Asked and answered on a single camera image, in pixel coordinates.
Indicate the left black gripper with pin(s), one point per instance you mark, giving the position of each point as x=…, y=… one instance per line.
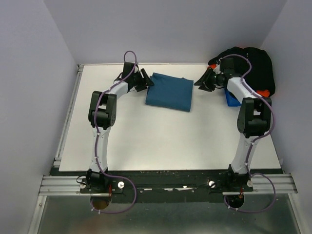
x=144, y=81

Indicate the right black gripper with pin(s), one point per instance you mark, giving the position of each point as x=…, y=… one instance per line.
x=207, y=87

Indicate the teal blue t shirt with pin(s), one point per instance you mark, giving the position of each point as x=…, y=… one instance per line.
x=170, y=92

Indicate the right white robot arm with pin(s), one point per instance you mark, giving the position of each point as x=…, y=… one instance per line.
x=253, y=121

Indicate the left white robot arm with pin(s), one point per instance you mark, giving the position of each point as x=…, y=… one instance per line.
x=102, y=116

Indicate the blue plastic bin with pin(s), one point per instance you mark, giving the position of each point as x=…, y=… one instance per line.
x=231, y=99

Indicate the black t shirt pile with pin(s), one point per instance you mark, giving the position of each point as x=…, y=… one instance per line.
x=256, y=64

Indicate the orange t shirt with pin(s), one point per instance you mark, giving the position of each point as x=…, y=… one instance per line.
x=264, y=93

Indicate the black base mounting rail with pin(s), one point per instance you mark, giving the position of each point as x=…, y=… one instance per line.
x=165, y=186

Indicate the aluminium table edge rail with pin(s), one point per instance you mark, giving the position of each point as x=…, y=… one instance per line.
x=41, y=199

